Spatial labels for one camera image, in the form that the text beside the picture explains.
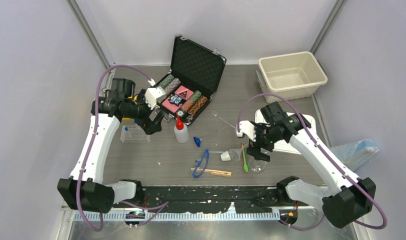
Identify clear glass petri dish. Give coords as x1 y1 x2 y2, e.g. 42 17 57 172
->
247 158 268 174

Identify blue plastic bag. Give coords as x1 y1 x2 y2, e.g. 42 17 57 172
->
330 139 380 172

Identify green orange spatula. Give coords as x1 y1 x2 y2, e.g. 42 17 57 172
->
241 144 249 173

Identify blue safety glasses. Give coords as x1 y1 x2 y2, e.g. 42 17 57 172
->
191 148 210 179

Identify black poker chip case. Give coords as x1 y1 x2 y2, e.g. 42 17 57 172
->
156 34 227 126

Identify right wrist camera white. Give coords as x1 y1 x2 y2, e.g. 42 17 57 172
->
235 120 257 142

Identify beige plastic bin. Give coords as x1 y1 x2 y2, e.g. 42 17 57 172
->
257 51 328 100

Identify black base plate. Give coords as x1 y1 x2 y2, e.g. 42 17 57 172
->
127 186 296 214

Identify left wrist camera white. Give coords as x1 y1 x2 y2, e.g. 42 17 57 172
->
144 78 167 110

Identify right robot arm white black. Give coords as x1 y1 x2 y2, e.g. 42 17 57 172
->
236 102 376 229

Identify glass stirring rod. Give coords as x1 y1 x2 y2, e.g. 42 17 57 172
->
212 113 236 130

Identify white squeeze bottle red cap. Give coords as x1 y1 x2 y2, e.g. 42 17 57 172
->
174 115 189 144

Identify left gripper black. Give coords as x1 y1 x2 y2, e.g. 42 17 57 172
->
123 89 164 134

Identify white bin lid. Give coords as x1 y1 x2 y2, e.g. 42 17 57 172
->
254 109 318 155

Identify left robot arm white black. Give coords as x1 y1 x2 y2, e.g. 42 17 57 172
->
57 78 166 214

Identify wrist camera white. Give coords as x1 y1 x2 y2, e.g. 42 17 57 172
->
235 120 257 142
144 78 167 110

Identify clear plastic well plate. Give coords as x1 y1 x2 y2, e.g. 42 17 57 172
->
120 124 151 143

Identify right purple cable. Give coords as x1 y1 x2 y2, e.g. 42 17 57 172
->
236 93 388 232

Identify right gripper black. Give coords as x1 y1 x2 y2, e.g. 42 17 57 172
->
246 121 283 162

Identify wooden clothespin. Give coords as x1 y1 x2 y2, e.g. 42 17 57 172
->
190 167 232 178

